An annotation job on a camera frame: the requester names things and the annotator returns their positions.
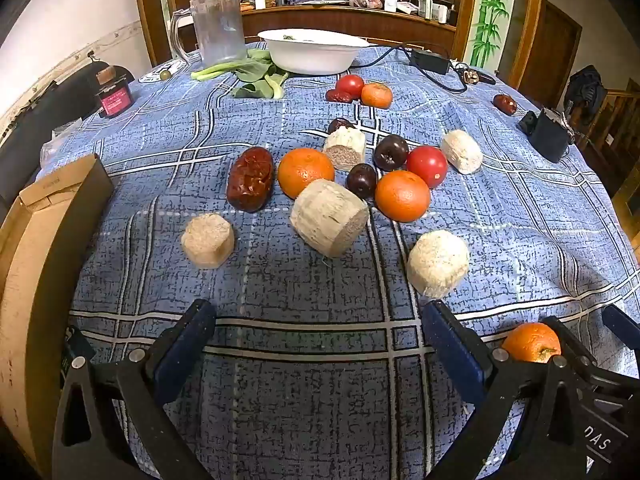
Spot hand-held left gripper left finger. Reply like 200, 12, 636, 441
52, 299, 217, 480

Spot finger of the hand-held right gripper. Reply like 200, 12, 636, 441
544, 316, 601, 377
602, 305, 640, 346

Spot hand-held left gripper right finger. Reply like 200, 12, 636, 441
422, 300, 581, 480

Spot small peeled sugarcane piece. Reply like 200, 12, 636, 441
181, 212, 236, 268

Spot brown cardboard tray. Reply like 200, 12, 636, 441
0, 154, 117, 471

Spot large red jujube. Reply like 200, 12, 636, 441
226, 147, 275, 212

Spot large peeled sugarcane piece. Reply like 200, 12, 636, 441
290, 178, 371, 259

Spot blue plaid tablecloth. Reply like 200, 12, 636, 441
37, 45, 640, 480

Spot red tomato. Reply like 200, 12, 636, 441
335, 74, 366, 100
406, 145, 449, 189

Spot wooden chair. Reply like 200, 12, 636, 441
575, 87, 640, 201

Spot dark purple plum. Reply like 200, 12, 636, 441
373, 135, 411, 172
347, 163, 379, 201

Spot black pouch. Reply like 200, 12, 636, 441
529, 106, 576, 163

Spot dark jacket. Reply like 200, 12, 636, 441
565, 65, 608, 121

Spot pink label jar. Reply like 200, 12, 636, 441
95, 66, 133, 120

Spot small orange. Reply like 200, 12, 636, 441
360, 82, 394, 109

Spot bok choy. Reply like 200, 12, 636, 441
231, 72, 290, 100
191, 50, 273, 82

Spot brown wooden door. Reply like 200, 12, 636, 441
517, 0, 583, 111

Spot black sofa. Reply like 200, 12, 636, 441
0, 65, 136, 206

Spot black power adapter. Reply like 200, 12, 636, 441
409, 49, 451, 75

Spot white bowl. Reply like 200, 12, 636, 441
257, 29, 371, 75

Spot clear plastic pitcher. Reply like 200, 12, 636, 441
170, 0, 247, 68

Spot wooden cabinet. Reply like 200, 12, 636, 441
132, 0, 481, 68

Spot small white box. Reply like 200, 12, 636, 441
417, 0, 451, 23

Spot small brown keychain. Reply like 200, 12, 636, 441
457, 62, 496, 86

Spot black power cable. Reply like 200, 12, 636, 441
348, 42, 468, 93

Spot bamboo wall sticker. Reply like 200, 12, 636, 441
470, 0, 513, 68

